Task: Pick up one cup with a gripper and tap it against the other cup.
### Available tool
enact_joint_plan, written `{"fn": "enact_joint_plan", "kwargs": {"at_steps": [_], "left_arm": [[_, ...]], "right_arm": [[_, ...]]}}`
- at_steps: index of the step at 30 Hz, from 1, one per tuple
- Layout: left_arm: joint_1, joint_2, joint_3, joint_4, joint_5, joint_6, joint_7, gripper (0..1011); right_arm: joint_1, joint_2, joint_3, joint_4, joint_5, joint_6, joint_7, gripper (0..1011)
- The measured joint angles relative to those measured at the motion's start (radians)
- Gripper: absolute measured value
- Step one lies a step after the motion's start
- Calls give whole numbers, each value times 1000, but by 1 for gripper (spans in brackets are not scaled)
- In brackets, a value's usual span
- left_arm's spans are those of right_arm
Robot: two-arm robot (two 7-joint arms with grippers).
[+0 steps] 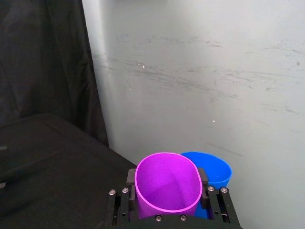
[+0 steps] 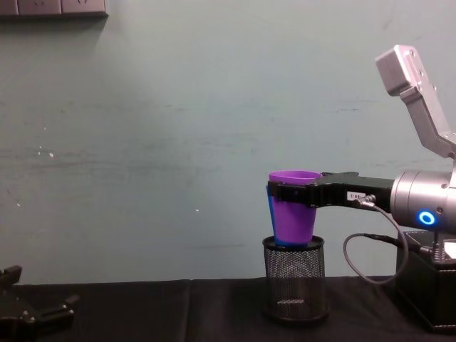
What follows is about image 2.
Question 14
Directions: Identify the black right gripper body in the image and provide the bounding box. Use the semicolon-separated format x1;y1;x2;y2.
316;175;395;212

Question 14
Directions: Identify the blue plastic cup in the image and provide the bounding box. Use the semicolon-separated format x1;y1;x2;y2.
264;182;290;249

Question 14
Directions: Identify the purple plastic cup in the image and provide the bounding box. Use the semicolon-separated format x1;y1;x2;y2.
268;170;323;247

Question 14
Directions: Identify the black mesh pen holder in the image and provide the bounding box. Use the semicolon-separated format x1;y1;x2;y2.
261;234;331;325

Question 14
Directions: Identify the black tablecloth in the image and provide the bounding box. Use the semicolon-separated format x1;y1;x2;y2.
0;275;456;342

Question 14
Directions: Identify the black stitched box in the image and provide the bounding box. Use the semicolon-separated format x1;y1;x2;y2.
395;229;456;334

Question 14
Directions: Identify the thin dark gripper cable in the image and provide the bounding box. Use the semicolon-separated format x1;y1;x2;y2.
342;194;440;286

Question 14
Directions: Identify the wall socket panel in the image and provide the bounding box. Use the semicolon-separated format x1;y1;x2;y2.
0;0;110;21

